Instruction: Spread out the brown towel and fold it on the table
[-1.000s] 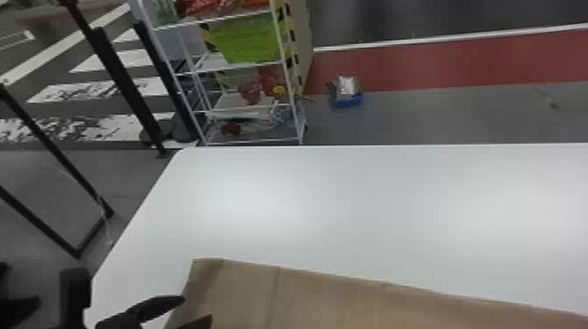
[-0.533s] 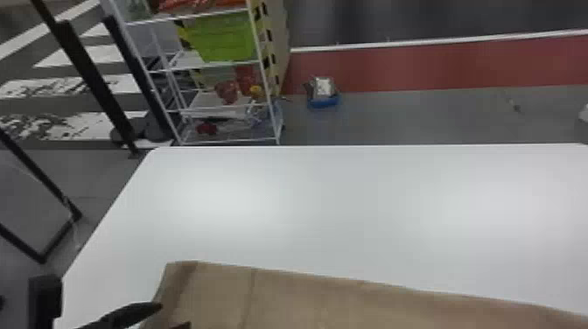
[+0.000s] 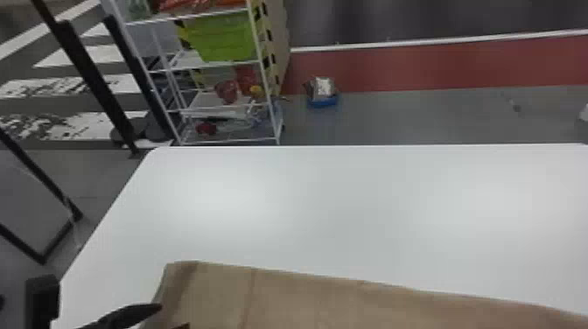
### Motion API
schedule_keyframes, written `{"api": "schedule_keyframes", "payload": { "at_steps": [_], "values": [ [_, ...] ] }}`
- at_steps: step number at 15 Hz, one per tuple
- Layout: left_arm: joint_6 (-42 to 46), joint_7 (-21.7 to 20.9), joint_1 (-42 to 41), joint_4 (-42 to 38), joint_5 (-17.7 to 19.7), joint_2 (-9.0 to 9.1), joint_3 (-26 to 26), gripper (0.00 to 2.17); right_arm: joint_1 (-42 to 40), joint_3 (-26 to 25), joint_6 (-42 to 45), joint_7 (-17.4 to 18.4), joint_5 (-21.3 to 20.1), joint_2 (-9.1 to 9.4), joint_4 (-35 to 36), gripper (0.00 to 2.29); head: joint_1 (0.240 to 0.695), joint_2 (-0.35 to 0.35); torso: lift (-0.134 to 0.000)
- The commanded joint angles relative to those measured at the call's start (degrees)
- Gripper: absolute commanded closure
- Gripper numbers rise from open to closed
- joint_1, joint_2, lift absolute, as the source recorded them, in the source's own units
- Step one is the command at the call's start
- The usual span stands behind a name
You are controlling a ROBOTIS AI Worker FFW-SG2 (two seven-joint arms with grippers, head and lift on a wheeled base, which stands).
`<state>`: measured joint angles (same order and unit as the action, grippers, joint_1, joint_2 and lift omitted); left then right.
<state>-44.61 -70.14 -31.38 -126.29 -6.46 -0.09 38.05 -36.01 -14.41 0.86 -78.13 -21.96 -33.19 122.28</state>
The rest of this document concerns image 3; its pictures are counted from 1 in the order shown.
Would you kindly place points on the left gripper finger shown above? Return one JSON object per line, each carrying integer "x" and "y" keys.
{"x": 126, "y": 315}

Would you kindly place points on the cardboard box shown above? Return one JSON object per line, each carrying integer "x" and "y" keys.
{"x": 349, "y": 305}

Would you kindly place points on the red snack packet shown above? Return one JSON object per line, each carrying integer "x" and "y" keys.
{"x": 227, "y": 91}
{"x": 245, "y": 78}
{"x": 206, "y": 128}

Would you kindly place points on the blue basket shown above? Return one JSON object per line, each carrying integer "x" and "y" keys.
{"x": 323, "y": 102}

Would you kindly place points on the green basket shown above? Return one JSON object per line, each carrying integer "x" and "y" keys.
{"x": 220, "y": 39}

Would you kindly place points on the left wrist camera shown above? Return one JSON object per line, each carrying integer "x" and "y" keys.
{"x": 42, "y": 301}

